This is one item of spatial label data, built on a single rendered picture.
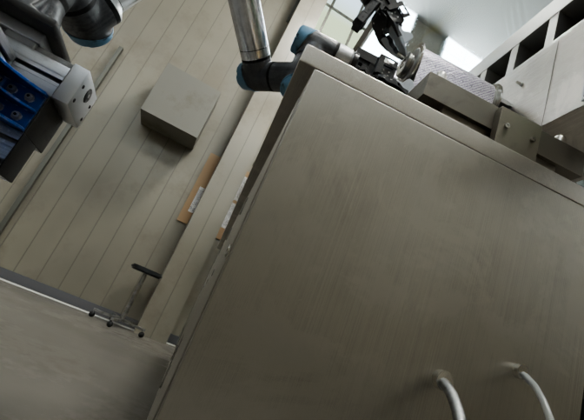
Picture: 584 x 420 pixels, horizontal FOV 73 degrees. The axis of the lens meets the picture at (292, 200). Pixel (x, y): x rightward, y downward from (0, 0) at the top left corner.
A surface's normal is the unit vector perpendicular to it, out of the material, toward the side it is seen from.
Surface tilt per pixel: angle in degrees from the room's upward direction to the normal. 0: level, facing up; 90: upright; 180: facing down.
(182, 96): 90
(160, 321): 90
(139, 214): 90
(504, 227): 90
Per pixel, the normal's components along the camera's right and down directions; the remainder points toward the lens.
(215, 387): 0.24, -0.25
